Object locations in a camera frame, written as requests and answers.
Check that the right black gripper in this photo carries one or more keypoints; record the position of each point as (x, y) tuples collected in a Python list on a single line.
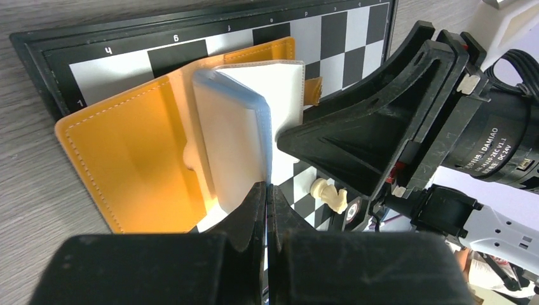
[(486, 129)]

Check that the beige chess pawn left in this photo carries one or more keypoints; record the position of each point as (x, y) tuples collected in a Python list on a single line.
[(328, 194)]

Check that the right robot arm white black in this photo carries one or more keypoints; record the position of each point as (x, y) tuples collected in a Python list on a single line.
[(461, 218)]

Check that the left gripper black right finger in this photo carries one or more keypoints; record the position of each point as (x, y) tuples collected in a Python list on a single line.
[(307, 266)]

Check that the small black framed round object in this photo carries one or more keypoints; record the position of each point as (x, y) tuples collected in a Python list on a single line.
[(353, 215)]

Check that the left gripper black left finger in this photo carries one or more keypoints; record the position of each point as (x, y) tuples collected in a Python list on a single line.
[(223, 265)]

